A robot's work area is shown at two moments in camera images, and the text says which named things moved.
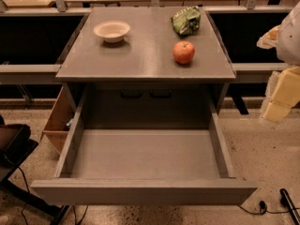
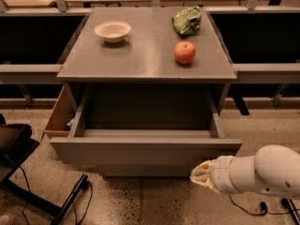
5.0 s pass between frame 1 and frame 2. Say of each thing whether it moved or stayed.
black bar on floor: stayed
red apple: stayed
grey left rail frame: stayed
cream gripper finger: moved
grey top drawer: moved
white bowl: stayed
